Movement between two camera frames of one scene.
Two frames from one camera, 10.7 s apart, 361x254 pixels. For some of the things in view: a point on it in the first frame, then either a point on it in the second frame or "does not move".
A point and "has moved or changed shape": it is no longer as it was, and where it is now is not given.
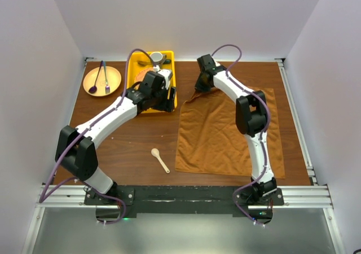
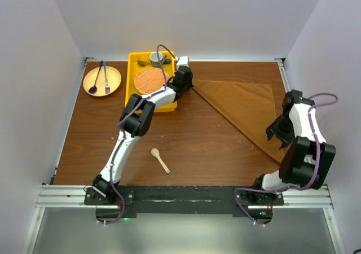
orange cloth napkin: x=207 y=140 has moved or changed shape
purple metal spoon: x=93 y=88 does not move
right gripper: x=198 y=87 -> x=286 y=138
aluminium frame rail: x=317 y=196 does not move
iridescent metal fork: x=107 y=89 does not move
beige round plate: x=113 y=78 does not move
